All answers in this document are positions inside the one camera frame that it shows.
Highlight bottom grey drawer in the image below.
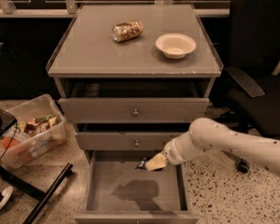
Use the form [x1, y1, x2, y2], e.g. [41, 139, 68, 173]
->
[75, 150, 200, 224]

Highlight black and white shoe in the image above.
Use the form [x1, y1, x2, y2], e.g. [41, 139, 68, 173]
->
[0, 186, 13, 210]

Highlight white paper bowl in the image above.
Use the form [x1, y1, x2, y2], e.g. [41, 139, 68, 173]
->
[155, 34, 196, 60]

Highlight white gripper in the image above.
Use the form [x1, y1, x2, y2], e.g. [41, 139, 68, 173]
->
[145, 132, 196, 171]

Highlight black office chair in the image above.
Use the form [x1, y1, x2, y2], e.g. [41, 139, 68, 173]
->
[202, 0, 280, 175]

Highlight blue rxbar blueberry packet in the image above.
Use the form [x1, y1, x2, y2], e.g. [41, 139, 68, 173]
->
[135, 157, 163, 172]

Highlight top grey drawer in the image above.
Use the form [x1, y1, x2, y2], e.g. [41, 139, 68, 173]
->
[59, 80, 208, 123]

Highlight middle grey drawer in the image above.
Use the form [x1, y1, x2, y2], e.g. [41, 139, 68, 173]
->
[75, 123, 189, 150]

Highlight clear plastic storage bin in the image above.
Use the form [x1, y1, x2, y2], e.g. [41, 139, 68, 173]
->
[0, 94, 67, 168]

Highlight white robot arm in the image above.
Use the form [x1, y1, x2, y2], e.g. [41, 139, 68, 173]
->
[145, 118, 280, 177]

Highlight grey drawer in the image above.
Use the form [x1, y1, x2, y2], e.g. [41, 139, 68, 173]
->
[75, 150, 200, 224]
[75, 123, 189, 150]
[59, 80, 208, 123]

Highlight dark object in top drawer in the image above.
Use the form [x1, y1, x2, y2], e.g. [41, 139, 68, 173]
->
[85, 84, 100, 97]

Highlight grey three-drawer cabinet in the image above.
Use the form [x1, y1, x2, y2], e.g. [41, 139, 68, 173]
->
[46, 3, 224, 224]

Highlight snack items in bin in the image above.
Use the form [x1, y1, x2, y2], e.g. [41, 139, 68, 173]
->
[3, 115, 58, 148]

